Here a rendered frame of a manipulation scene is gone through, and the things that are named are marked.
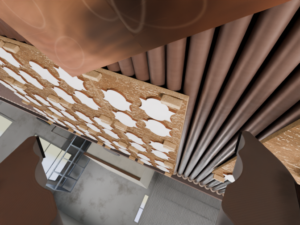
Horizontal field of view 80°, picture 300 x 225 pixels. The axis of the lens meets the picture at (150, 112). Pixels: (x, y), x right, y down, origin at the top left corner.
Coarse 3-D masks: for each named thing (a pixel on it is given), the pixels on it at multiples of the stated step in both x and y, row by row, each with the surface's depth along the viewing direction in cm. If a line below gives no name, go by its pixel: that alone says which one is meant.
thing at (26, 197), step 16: (32, 144) 10; (16, 160) 9; (32, 160) 9; (0, 176) 8; (16, 176) 8; (32, 176) 8; (0, 192) 7; (16, 192) 7; (32, 192) 7; (48, 192) 7; (0, 208) 7; (16, 208) 7; (32, 208) 7; (48, 208) 7; (0, 224) 6; (16, 224) 6; (32, 224) 6; (48, 224) 6
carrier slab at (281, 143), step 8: (288, 128) 41; (296, 128) 40; (272, 136) 47; (280, 136) 44; (288, 136) 43; (296, 136) 42; (264, 144) 51; (272, 144) 49; (280, 144) 47; (288, 144) 46; (296, 144) 44; (272, 152) 53; (280, 152) 51; (288, 152) 49; (296, 152) 47; (280, 160) 55; (288, 160) 53; (296, 160) 51; (288, 168) 57; (296, 168) 55
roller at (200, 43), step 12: (192, 36) 34; (204, 36) 32; (192, 48) 36; (204, 48) 35; (192, 60) 38; (204, 60) 38; (192, 72) 41; (192, 84) 45; (192, 96) 50; (192, 108) 56; (180, 144) 87; (180, 156) 109
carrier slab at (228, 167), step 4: (236, 156) 69; (232, 160) 72; (224, 164) 81; (228, 164) 77; (232, 164) 75; (216, 168) 93; (220, 168) 86; (224, 168) 84; (228, 168) 81; (232, 168) 79; (212, 172) 98; (216, 172) 95; (220, 172) 92; (228, 172) 86; (232, 172) 84; (296, 176) 59; (296, 180) 62
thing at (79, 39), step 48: (0, 0) 28; (48, 0) 23; (96, 0) 20; (144, 0) 18; (192, 0) 16; (240, 0) 14; (288, 0) 13; (48, 48) 35; (96, 48) 28; (144, 48) 23
